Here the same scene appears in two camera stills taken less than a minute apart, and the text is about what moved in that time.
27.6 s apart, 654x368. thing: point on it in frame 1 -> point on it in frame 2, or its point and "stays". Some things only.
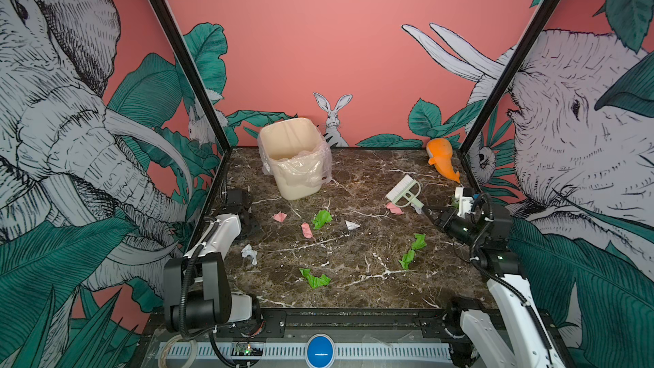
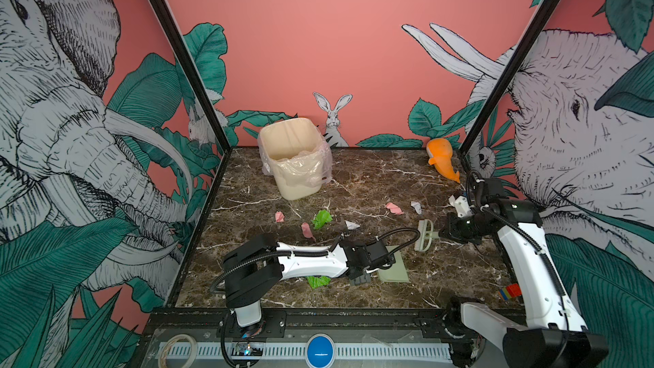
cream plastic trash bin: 294,152 stays
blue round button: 320,351 stays
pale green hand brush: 405,191 -> 425,235
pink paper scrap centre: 306,230 stays
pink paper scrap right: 393,209 stays
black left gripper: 249,221 -> 364,281
